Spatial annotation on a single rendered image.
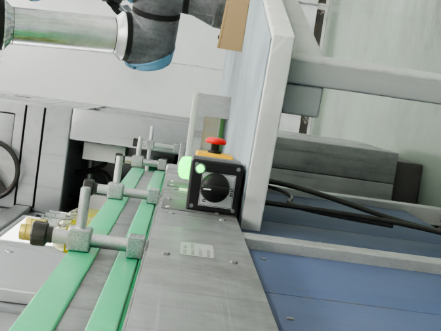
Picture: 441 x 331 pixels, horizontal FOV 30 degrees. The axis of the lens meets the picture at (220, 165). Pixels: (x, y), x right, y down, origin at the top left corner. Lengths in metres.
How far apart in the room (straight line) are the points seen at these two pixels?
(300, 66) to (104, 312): 0.62
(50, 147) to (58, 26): 1.00
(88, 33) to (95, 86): 3.68
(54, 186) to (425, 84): 1.84
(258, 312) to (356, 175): 2.21
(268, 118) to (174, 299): 0.55
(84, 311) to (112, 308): 0.02
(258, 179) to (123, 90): 4.39
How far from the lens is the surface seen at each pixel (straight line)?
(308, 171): 2.88
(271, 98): 1.21
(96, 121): 2.86
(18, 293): 1.77
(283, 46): 1.19
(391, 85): 1.26
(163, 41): 1.97
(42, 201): 2.91
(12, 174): 2.91
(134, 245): 0.94
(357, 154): 2.91
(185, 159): 1.56
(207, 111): 2.03
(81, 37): 1.95
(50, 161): 2.89
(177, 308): 0.69
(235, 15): 1.84
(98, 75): 5.62
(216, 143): 1.55
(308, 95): 1.26
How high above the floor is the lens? 0.85
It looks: 3 degrees down
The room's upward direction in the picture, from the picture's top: 82 degrees counter-clockwise
